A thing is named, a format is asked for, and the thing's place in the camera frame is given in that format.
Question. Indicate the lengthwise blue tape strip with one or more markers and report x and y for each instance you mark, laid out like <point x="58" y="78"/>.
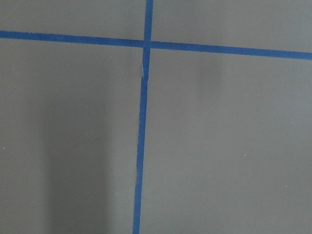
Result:
<point x="142" y="114"/>

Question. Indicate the long crosswise blue tape strip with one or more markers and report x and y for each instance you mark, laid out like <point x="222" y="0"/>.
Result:
<point x="156" y="45"/>

